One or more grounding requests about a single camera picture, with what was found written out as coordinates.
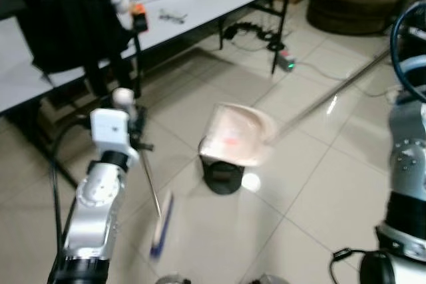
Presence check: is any pink long-handled dustpan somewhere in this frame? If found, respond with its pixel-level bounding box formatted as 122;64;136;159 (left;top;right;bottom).
198;48;393;168

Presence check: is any blue bristle broom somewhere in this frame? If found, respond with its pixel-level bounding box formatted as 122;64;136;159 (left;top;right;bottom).
112;88;176;259

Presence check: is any black round floor object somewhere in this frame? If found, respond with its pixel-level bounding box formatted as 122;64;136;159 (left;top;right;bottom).
202;156;246;196

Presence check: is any brown armchair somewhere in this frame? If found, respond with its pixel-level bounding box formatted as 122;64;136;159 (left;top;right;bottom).
306;0;419;36

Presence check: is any black metal chair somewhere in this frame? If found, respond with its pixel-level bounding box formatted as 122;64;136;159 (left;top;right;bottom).
83;30;144;102

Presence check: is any orange and black device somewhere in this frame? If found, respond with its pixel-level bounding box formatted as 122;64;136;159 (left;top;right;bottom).
130;3;149;33

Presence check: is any small dark tabletop gadget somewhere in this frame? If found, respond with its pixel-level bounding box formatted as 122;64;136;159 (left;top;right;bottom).
158;8;189;25

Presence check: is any black jacket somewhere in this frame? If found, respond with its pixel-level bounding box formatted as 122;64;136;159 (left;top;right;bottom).
15;0;135;76

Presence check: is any power strip with green light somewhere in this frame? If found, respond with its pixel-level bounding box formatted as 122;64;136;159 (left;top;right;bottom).
276;49;298;72

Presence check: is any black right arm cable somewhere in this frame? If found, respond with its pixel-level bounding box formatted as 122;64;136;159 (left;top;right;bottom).
390;1;426;104

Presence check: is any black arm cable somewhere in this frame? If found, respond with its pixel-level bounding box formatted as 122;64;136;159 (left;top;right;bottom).
390;1;426;104
49;114;94;261

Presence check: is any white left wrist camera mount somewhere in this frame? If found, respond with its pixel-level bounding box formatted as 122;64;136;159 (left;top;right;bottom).
90;108;140;165

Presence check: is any light blue right wrist camera mount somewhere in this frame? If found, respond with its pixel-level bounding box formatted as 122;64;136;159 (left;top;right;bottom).
398;55;426;90

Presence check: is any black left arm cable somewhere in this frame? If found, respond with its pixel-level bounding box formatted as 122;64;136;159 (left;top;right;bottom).
49;114;94;261

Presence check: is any black floor cable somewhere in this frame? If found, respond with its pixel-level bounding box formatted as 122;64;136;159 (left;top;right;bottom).
222;21;288;53

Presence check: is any short black robot torso cable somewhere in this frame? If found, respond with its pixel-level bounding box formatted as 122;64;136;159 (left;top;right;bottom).
329;247;366;284

